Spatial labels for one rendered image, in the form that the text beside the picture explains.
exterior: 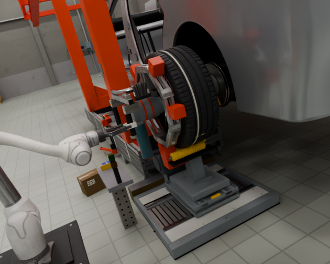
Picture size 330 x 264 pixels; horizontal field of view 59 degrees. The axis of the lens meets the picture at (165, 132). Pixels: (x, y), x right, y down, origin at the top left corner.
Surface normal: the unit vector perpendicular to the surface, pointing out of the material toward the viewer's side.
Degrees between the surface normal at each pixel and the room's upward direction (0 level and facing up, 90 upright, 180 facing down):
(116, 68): 90
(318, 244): 0
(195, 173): 90
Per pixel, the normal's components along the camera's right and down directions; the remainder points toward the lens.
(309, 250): -0.25, -0.92
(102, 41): 0.39, 0.19
